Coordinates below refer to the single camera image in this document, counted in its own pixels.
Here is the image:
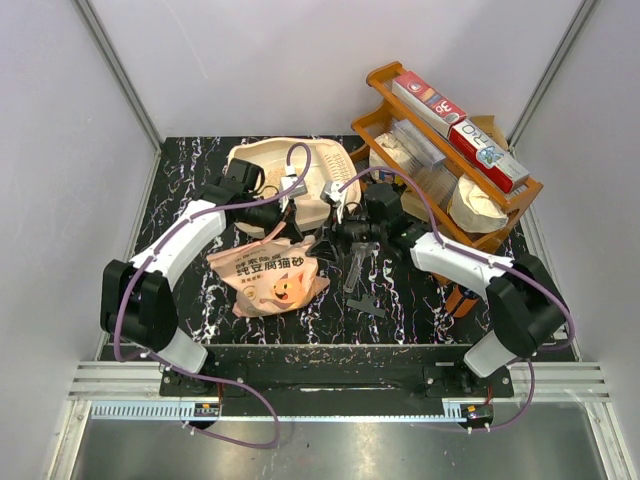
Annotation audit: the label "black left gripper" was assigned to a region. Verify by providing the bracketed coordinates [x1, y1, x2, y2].
[242, 193, 307, 248]

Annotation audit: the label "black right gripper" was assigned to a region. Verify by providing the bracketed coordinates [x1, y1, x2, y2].
[306, 203, 386, 263]

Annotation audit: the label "clear plastic scoop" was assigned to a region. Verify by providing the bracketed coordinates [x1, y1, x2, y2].
[344, 242, 375, 294]

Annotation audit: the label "pink cat litter bag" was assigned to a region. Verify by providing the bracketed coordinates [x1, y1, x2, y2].
[206, 236, 329, 318]

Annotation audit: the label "black plastic clip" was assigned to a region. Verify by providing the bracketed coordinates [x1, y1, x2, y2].
[346, 295, 386, 318]

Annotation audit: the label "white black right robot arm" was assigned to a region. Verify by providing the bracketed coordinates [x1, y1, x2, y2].
[308, 181, 570, 396]

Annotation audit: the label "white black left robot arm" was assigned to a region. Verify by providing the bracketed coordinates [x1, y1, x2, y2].
[100, 158, 307, 396]

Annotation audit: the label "tan cat litter pellets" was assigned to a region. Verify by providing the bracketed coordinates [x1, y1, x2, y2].
[265, 166, 286, 189]

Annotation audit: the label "beige plastic litter box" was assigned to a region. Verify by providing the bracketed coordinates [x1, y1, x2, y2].
[227, 137, 356, 232]

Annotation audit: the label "red white toothpaste box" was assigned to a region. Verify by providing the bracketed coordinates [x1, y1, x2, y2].
[391, 71, 467, 138]

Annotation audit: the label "red white long box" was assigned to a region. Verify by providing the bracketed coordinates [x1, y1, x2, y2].
[448, 119, 529, 194]

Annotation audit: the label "light wooden block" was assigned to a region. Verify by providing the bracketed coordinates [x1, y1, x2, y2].
[401, 192, 430, 222]

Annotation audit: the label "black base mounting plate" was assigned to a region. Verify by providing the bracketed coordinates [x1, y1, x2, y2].
[158, 344, 516, 419]

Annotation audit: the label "orange wooden rack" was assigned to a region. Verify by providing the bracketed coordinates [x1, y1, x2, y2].
[352, 62, 542, 253]

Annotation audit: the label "clear plastic packet stack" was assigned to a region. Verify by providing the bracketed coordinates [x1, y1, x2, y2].
[391, 119, 457, 196]

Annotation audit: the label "orange blue bottle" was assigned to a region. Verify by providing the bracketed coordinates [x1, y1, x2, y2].
[445, 285, 480, 318]

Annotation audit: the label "beige cloth bag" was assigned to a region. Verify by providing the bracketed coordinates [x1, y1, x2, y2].
[447, 175, 508, 234]

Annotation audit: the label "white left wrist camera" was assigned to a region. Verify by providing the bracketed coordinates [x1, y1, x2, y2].
[280, 174, 308, 204]

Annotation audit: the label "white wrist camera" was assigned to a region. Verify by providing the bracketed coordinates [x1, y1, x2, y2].
[280, 174, 308, 204]
[320, 180, 348, 208]

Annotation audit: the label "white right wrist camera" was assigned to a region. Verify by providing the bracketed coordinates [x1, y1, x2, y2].
[320, 180, 348, 208]

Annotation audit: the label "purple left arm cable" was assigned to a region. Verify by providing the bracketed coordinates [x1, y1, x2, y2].
[112, 142, 315, 450]

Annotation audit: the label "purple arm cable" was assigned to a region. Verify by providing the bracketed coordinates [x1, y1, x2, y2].
[112, 142, 315, 450]
[337, 165, 577, 434]

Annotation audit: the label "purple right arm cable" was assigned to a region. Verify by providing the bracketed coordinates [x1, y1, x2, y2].
[337, 165, 577, 434]

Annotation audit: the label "white cable duct rail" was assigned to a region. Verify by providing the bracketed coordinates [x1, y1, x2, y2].
[90, 400, 467, 423]

